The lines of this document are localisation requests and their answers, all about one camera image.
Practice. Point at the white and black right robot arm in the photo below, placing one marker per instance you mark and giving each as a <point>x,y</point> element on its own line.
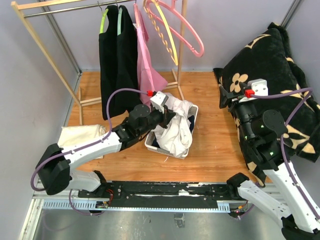
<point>263,134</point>

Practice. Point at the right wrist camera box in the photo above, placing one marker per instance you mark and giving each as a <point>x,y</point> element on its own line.
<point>258,87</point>

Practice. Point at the black t shirt far left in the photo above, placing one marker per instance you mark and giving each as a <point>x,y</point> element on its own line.
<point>108,57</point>

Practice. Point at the white perforated plastic basket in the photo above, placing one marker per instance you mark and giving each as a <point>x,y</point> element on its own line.
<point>149,139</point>

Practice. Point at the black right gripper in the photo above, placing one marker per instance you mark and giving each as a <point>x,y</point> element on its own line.
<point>235,99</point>

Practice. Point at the mint green hanger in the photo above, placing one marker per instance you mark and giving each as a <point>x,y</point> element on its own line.
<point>119,19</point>

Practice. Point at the lime green hanger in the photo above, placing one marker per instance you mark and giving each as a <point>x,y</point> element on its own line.
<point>103,18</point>

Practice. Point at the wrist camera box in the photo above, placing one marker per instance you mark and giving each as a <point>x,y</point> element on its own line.
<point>157,101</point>
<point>258,87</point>

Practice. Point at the folded cream cloth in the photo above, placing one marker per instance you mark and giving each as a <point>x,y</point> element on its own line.
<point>72,135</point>

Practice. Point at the black floral plush blanket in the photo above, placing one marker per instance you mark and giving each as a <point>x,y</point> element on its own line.
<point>268,56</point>

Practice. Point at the pink plastic hanger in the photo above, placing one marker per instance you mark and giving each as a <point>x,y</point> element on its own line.
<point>153,9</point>

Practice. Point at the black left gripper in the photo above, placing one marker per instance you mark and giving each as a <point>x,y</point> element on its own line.
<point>168,115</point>

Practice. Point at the white t shirt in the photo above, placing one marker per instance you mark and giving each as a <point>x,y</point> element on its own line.
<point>177,138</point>

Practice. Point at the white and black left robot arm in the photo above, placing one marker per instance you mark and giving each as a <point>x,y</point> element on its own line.
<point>57,168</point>

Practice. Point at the pink hanger with metal hook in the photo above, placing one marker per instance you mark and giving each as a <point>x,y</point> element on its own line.
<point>138,17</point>

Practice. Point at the black t shirt with print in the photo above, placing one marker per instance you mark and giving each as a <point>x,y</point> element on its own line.
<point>127,56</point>

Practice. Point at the pink t shirt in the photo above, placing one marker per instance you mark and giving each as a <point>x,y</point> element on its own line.
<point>148,78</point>

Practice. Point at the wooden clothes rack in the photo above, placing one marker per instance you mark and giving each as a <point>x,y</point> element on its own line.
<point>19,8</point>

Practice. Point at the navy blue t shirt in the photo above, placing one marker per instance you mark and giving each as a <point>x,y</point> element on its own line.
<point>191,120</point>

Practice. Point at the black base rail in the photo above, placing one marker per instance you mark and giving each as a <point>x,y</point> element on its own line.
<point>163,195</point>

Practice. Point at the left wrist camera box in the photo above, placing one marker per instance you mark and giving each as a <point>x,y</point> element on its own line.
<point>157,101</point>

